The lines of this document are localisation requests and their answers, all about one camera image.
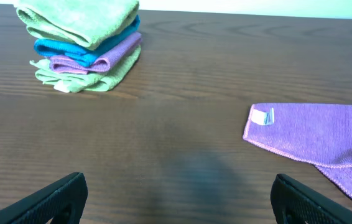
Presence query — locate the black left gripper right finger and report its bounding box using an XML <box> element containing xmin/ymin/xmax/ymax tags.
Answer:
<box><xmin>271</xmin><ymin>174</ymin><xmax>352</xmax><ymax>224</ymax></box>

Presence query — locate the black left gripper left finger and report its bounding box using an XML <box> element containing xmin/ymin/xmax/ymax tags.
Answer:
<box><xmin>0</xmin><ymin>172</ymin><xmax>88</xmax><ymax>224</ymax></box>

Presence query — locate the purple microfiber cloth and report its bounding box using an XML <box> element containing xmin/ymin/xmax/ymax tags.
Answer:
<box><xmin>243</xmin><ymin>103</ymin><xmax>352</xmax><ymax>199</ymax></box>

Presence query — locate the bottom green folded cloth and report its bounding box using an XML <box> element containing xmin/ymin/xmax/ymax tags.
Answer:
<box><xmin>29</xmin><ymin>45</ymin><xmax>141</xmax><ymax>93</ymax></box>

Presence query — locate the green folded cloth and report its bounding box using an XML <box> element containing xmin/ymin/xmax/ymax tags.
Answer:
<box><xmin>29</xmin><ymin>45</ymin><xmax>141</xmax><ymax>93</ymax></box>
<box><xmin>14</xmin><ymin>0</ymin><xmax>139</xmax><ymax>50</ymax></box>

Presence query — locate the purple folded cloth in stack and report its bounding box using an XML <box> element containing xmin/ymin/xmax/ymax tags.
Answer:
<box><xmin>50</xmin><ymin>32</ymin><xmax>142</xmax><ymax>75</ymax></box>

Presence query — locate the blue folded cloth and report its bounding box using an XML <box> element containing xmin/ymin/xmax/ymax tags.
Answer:
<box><xmin>34</xmin><ymin>16</ymin><xmax>140</xmax><ymax>67</ymax></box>

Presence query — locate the top green folded cloth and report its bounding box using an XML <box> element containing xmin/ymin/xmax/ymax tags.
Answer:
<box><xmin>14</xmin><ymin>0</ymin><xmax>139</xmax><ymax>50</ymax></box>

